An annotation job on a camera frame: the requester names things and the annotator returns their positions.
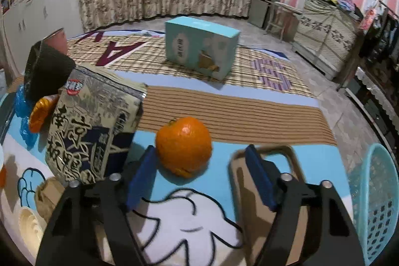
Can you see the low lace covered stand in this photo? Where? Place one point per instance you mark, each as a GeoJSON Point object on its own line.
{"type": "Point", "coordinates": [366, 94]}

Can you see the black foil snack bag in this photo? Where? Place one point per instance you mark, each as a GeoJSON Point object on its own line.
{"type": "Point", "coordinates": [47, 70]}

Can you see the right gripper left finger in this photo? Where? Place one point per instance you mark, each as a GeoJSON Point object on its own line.
{"type": "Point", "coordinates": [70, 238]}

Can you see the cloth covered cabinet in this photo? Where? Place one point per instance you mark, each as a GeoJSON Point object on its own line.
{"type": "Point", "coordinates": [325, 36]}

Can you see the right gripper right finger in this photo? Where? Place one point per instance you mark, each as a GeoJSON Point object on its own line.
{"type": "Point", "coordinates": [330, 237]}

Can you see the small folding table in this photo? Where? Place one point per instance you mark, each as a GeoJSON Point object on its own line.
{"type": "Point", "coordinates": [280, 17]}

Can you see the blue crumpled plastic bag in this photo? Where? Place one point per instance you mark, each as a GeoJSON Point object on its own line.
{"type": "Point", "coordinates": [23, 109]}

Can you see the grey printed snack bag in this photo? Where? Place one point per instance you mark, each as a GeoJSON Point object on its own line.
{"type": "Point", "coordinates": [93, 125]}

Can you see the light blue laundry basket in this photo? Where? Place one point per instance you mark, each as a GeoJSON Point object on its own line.
{"type": "Point", "coordinates": [374, 192]}

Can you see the brown paper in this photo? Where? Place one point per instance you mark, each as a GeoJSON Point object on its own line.
{"type": "Point", "coordinates": [47, 196]}

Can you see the white paper plate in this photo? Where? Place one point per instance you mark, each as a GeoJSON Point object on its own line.
{"type": "Point", "coordinates": [32, 227]}

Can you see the clothes rack with garments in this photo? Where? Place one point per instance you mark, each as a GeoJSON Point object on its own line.
{"type": "Point", "coordinates": [379, 27]}

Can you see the brown phone case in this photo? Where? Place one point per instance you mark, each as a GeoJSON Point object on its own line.
{"type": "Point", "coordinates": [274, 224]}

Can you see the patterned play mat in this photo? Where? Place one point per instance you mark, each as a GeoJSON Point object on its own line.
{"type": "Point", "coordinates": [183, 221]}

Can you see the white low cabinet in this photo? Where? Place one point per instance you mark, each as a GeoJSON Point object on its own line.
{"type": "Point", "coordinates": [29, 21]}

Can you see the pink enamel mug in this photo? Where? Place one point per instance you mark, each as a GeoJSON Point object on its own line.
{"type": "Point", "coordinates": [58, 41]}

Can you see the light blue cardboard box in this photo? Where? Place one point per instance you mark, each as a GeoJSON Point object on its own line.
{"type": "Point", "coordinates": [206, 47]}

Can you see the orange snack packet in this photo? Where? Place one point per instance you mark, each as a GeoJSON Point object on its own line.
{"type": "Point", "coordinates": [42, 110]}

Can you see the orange fruit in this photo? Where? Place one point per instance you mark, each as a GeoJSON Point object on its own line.
{"type": "Point", "coordinates": [184, 146]}

